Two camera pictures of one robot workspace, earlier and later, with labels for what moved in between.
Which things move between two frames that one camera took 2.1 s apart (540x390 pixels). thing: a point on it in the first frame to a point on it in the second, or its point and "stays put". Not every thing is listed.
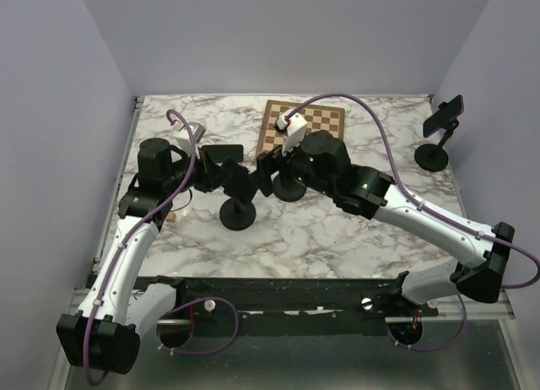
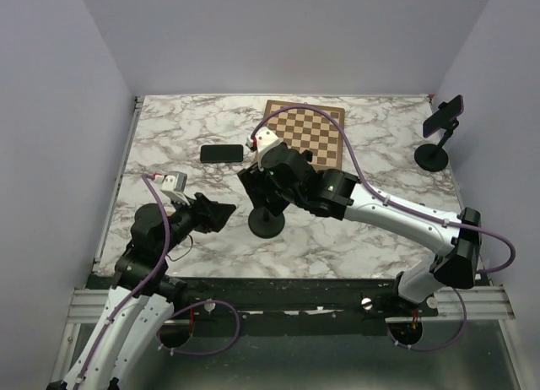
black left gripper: x=212 y=175 to x=210 y=215
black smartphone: x=221 y=152 stays put
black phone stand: x=237 y=214 to x=265 y=224
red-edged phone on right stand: x=443 y=116 stays put
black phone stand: x=434 y=157 stays put
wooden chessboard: x=326 y=119 stays put
